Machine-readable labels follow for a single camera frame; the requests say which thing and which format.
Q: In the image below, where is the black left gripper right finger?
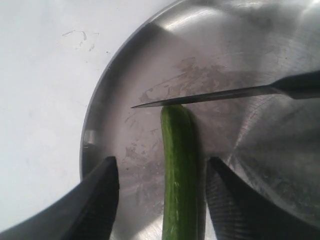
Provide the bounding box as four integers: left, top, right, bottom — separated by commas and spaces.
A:
205, 157, 320, 240

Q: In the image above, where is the green cucumber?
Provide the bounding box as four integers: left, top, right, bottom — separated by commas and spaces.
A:
160, 105, 200, 240

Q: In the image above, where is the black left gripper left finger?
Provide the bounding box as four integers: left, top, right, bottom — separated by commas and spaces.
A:
0, 156, 120, 240

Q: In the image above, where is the black handled knife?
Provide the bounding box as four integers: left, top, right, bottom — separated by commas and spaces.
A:
134, 71, 320, 109

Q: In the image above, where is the round stainless steel plate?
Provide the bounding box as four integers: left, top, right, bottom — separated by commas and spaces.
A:
80, 0, 320, 240

